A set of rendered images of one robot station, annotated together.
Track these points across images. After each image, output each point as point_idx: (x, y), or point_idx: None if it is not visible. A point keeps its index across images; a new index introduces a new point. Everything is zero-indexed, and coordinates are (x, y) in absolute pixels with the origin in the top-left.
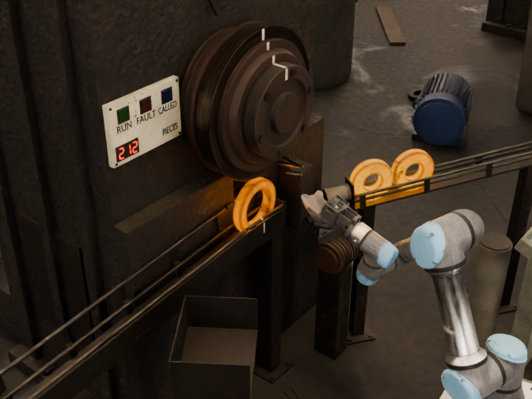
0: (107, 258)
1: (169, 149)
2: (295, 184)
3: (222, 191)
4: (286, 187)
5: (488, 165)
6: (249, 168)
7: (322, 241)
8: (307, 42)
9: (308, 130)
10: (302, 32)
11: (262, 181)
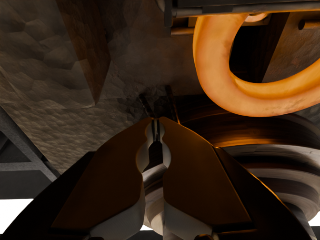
0: None
1: (319, 123)
2: (89, 55)
3: (304, 65)
4: (91, 12)
5: None
6: (304, 176)
7: None
8: (64, 161)
9: (15, 96)
10: None
11: (249, 115)
